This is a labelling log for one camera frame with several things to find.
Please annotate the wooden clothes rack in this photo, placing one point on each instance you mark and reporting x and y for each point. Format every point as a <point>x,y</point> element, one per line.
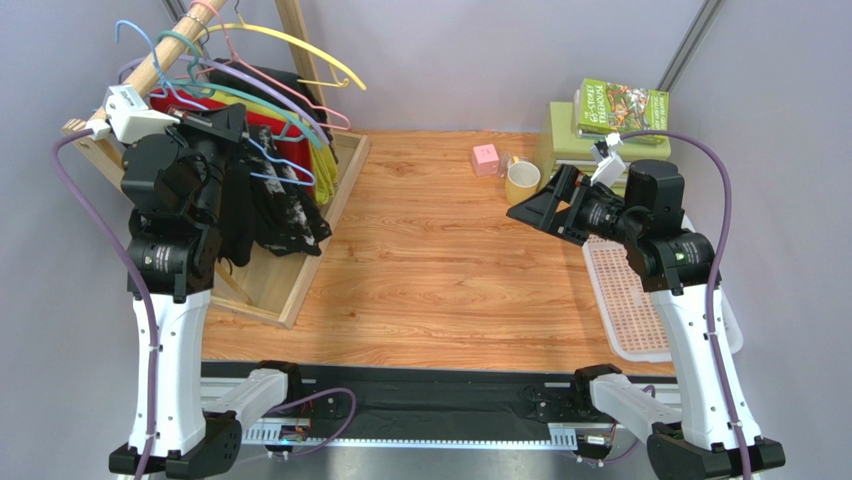
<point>269,288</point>

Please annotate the red garment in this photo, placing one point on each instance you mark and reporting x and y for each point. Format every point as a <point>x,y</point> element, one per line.
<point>277,155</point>

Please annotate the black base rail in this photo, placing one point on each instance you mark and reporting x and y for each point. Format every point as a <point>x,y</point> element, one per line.
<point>431,408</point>

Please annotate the pink wire hanger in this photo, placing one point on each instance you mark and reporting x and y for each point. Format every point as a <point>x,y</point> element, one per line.
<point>336,120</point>

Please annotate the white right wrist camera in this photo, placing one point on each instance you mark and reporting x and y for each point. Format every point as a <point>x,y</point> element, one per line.
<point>610,166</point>

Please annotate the yellow garment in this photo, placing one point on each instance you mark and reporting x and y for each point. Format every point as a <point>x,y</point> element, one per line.
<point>320,162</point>

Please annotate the green drawer box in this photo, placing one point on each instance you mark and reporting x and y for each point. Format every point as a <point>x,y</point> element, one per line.
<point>558,144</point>

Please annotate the yellow mug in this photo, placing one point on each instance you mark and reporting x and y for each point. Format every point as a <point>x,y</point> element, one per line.
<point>522,180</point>

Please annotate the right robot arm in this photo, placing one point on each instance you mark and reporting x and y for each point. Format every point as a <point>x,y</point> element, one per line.
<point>713,434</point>

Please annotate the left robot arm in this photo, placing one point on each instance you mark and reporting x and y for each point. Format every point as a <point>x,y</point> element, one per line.
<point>166,319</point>

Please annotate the yellow wire hanger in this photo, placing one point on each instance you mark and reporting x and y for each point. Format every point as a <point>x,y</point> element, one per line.
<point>296,42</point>

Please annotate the green comic book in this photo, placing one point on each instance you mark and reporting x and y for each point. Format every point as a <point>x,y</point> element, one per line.
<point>603,108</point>

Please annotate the black garment on rack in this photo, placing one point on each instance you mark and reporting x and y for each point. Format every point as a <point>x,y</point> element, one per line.
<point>302,95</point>

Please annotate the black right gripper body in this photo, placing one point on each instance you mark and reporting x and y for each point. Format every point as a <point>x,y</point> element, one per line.
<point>565,207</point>

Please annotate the black white-patterned trousers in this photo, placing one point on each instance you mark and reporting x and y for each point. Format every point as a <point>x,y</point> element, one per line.
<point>282,224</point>

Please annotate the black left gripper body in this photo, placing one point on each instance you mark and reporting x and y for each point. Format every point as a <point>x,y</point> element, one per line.
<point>214,145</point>

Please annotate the pink cube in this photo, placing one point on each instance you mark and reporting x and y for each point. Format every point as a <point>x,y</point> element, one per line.
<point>485,160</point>

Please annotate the white plastic basket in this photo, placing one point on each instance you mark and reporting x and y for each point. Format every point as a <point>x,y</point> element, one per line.
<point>634,331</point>

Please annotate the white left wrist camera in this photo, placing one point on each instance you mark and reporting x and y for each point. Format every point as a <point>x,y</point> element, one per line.
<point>128,117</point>

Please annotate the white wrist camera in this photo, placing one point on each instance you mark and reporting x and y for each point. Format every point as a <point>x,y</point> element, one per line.
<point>128,117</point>
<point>610,166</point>

